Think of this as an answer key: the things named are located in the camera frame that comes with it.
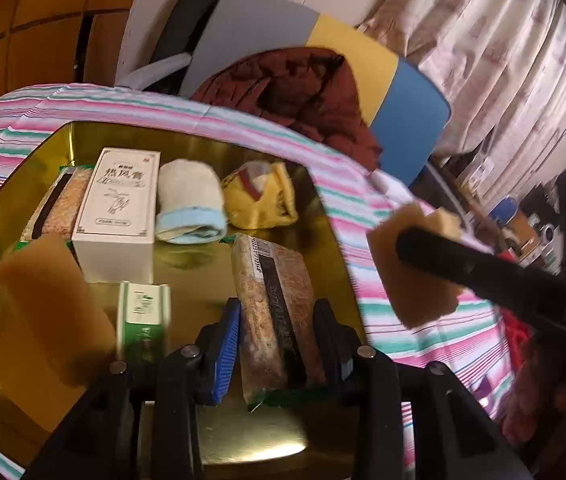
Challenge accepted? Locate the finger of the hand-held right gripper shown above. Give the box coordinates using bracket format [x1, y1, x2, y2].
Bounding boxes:
[395, 226, 566, 351]

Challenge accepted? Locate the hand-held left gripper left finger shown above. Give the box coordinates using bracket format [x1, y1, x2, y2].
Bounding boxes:
[28, 297, 241, 480]

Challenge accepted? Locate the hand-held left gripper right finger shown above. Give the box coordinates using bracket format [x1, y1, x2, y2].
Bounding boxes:
[312, 297, 536, 480]

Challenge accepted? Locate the oat bar packet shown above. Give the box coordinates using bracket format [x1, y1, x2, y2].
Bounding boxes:
[231, 232, 328, 406]
[20, 165, 96, 248]

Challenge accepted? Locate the tan sponge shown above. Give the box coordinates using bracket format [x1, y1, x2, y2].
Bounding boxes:
[0, 234, 116, 386]
[367, 202, 466, 331]

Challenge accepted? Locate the gold container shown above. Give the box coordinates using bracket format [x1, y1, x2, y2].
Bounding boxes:
[0, 121, 364, 468]

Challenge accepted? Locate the green white small box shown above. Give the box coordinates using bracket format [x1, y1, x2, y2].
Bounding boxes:
[117, 281, 172, 363]

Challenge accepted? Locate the yellow snack packet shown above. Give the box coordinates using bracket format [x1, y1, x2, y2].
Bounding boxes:
[221, 160, 300, 229]

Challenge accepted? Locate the cream towel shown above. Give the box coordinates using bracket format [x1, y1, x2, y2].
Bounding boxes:
[155, 159, 228, 245]

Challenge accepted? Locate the cream cardboard box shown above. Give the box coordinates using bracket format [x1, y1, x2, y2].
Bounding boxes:
[71, 147, 162, 285]

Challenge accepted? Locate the wooden side desk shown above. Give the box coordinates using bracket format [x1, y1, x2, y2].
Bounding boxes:
[443, 170, 564, 273]

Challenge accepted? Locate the blue mug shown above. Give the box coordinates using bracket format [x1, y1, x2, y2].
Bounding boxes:
[492, 196, 520, 228]

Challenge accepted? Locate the white carton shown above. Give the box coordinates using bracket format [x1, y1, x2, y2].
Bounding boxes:
[463, 160, 496, 193]

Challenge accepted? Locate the grey yellow blue chair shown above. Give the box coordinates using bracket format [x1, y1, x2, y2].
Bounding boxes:
[115, 0, 451, 186]

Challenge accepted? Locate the starfish print curtain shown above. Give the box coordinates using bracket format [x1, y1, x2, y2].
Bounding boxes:
[358, 0, 566, 161]

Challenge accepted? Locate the pink green striped cloth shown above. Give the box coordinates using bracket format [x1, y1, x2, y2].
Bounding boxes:
[0, 82, 518, 480]

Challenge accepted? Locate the brown quilted jacket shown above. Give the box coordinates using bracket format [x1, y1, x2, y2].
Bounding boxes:
[190, 46, 384, 173]

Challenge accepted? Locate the wooden wardrobe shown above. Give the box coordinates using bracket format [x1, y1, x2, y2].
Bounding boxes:
[0, 0, 148, 121]

